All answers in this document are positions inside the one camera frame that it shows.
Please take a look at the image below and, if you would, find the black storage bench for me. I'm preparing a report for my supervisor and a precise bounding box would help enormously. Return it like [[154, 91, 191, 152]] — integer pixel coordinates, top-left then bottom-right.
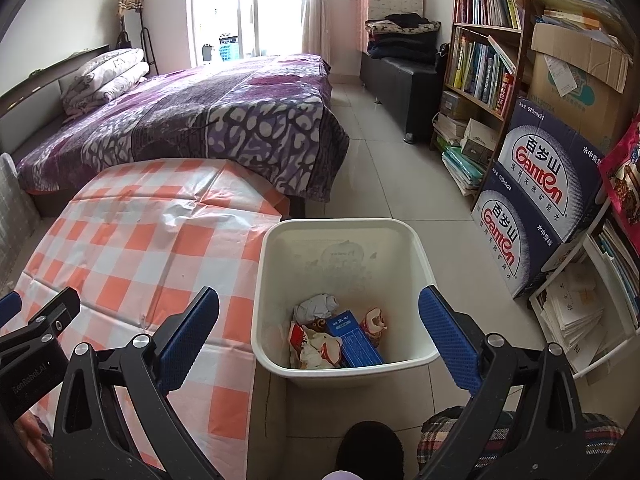
[[359, 53, 446, 144]]

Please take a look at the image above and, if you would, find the red white wrapper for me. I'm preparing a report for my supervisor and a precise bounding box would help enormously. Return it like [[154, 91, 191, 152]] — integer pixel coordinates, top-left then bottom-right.
[[288, 322, 343, 370]]

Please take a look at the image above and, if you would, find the blue white small box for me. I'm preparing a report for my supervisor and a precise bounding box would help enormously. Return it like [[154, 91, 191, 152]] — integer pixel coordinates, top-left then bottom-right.
[[326, 311, 384, 367]]

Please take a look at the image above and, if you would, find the wooden bookshelf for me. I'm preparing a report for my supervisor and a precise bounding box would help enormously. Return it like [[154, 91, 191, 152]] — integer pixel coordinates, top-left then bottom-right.
[[444, 0, 533, 198]]

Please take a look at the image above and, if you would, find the ganten water carton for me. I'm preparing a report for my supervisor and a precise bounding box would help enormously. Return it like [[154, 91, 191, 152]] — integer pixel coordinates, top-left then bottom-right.
[[472, 166, 568, 298], [498, 98, 603, 242]]

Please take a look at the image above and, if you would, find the small red white cup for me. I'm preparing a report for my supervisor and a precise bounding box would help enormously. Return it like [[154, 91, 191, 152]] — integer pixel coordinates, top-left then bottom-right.
[[360, 307, 387, 348]]

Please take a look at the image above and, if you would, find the white folded pillow quilt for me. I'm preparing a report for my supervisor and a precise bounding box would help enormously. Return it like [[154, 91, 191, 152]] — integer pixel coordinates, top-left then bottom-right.
[[62, 49, 149, 117]]

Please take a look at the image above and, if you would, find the white plastic trash bin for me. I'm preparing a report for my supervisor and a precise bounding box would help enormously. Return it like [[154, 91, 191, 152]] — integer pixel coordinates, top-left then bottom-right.
[[250, 218, 439, 388]]

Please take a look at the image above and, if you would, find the brown cardboard box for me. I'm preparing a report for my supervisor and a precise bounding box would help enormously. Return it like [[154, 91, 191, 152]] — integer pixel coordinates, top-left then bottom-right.
[[527, 23, 631, 154]]

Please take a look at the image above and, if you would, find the orange white checkered tablecloth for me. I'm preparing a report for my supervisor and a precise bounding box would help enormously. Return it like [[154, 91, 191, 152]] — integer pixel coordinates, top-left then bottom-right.
[[11, 159, 288, 479]]

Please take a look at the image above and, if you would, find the purple patterned bed blanket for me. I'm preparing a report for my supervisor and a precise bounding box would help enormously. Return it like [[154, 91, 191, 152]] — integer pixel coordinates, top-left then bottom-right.
[[17, 54, 349, 203]]

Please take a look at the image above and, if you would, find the folded clothes pile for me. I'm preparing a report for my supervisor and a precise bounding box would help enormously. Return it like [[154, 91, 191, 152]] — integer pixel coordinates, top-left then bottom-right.
[[364, 13, 442, 65]]

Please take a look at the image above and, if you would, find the lower Ganten water carton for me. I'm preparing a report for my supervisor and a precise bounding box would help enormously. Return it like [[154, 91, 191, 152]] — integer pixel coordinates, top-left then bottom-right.
[[472, 166, 568, 298]]

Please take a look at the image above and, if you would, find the white paper ball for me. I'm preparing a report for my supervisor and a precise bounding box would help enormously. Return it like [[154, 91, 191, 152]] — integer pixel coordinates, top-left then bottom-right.
[[292, 294, 340, 325]]

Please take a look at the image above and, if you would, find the upper Ganten water carton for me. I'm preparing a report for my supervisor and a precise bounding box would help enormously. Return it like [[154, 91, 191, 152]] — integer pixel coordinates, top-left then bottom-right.
[[498, 98, 603, 242]]

